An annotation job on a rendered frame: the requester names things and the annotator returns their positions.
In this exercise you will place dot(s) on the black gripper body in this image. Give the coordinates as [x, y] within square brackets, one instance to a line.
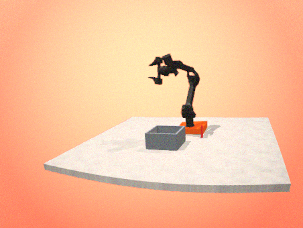
[161, 70]

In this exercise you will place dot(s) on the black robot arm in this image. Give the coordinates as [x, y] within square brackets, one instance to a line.
[193, 81]

